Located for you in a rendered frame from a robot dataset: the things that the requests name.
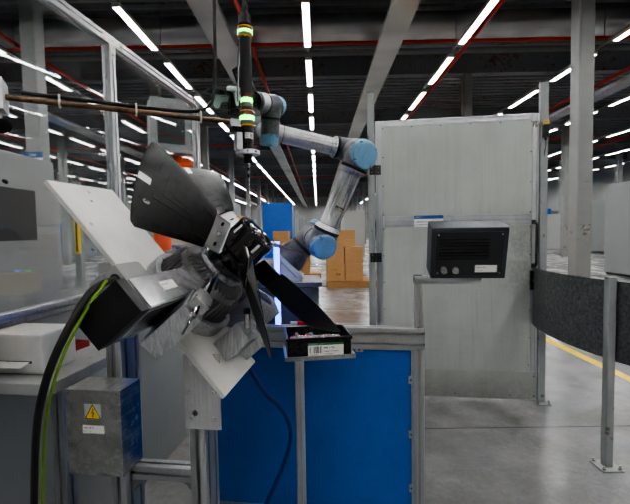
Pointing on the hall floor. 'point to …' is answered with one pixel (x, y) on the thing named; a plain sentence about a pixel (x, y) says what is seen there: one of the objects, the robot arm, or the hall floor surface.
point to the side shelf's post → (67, 483)
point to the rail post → (419, 426)
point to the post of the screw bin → (300, 432)
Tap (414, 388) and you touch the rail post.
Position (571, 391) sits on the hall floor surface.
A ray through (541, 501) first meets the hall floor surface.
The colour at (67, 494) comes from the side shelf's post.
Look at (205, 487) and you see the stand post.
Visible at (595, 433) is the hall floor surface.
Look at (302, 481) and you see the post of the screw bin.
